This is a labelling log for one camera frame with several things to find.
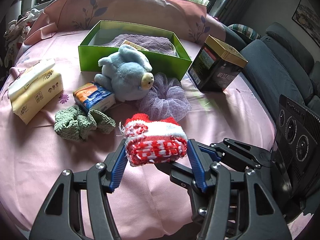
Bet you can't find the pile of clothes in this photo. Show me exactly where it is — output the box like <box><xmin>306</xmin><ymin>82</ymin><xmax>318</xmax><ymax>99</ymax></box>
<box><xmin>4</xmin><ymin>8</ymin><xmax>45</xmax><ymax>63</ymax></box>

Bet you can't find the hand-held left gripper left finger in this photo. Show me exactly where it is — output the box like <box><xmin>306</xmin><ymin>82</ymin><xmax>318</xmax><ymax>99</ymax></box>
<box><xmin>29</xmin><ymin>139</ymin><xmax>127</xmax><ymax>240</ymax></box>

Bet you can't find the striped cushion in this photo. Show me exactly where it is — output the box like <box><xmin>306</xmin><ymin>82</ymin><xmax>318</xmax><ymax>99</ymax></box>
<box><xmin>228</xmin><ymin>24</ymin><xmax>261</xmax><ymax>40</ymax></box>

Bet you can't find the red white knitted cloth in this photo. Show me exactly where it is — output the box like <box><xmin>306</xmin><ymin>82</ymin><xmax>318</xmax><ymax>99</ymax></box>
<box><xmin>119</xmin><ymin>113</ymin><xmax>188</xmax><ymax>167</ymax></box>

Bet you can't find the orange blue tissue packet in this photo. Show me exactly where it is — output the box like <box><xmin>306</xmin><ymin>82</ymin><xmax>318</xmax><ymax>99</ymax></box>
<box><xmin>73</xmin><ymin>81</ymin><xmax>116</xmax><ymax>113</ymax></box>

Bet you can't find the purple mesh scrunchie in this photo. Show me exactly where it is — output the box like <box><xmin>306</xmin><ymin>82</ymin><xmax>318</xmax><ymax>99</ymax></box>
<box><xmin>136</xmin><ymin>72</ymin><xmax>192</xmax><ymax>121</ymax></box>

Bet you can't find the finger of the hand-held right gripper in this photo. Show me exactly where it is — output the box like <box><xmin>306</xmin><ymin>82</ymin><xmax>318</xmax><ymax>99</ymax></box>
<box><xmin>199</xmin><ymin>137</ymin><xmax>273</xmax><ymax>172</ymax></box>
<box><xmin>156</xmin><ymin>162</ymin><xmax>208</xmax><ymax>220</ymax></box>

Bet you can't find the yellow sunflower tissue packet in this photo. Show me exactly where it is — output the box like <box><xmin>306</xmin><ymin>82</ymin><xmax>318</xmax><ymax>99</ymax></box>
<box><xmin>121</xmin><ymin>39</ymin><xmax>150</xmax><ymax>52</ymax></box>

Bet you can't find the green knitted cloth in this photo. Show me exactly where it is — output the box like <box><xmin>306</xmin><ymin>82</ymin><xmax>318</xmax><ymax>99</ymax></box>
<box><xmin>54</xmin><ymin>104</ymin><xmax>116</xmax><ymax>142</ymax></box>

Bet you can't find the quilted plush towel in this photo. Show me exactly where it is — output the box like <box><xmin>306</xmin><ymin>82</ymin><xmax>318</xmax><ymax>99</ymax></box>
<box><xmin>102</xmin><ymin>34</ymin><xmax>179</xmax><ymax>57</ymax></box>

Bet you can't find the grey sofa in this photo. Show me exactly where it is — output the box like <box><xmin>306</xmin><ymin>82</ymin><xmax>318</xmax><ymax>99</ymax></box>
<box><xmin>225</xmin><ymin>22</ymin><xmax>320</xmax><ymax>135</ymax></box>

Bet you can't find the framed wall picture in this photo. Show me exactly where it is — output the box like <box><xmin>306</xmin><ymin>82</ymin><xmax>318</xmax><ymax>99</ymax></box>
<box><xmin>292</xmin><ymin>0</ymin><xmax>320</xmax><ymax>47</ymax></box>

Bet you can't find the green cardboard box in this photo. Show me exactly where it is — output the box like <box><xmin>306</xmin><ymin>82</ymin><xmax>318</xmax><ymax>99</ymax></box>
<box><xmin>78</xmin><ymin>20</ymin><xmax>192</xmax><ymax>80</ymax></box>

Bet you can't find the large yellow tissue pack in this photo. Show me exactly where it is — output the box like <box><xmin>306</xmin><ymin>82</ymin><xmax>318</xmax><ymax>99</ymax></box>
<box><xmin>7</xmin><ymin>58</ymin><xmax>63</xmax><ymax>125</ymax></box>

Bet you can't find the blue plush toy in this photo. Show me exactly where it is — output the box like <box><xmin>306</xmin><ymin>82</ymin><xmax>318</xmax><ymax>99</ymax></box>
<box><xmin>94</xmin><ymin>44</ymin><xmax>154</xmax><ymax>103</ymax></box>

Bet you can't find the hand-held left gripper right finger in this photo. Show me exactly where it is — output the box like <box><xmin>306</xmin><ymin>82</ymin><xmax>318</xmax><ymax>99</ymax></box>
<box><xmin>187</xmin><ymin>139</ymin><xmax>292</xmax><ymax>240</ymax></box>

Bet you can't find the dark tin with gold lid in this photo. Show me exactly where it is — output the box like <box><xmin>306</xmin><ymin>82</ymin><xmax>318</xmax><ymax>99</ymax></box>
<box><xmin>187</xmin><ymin>34</ymin><xmax>248</xmax><ymax>92</ymax></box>

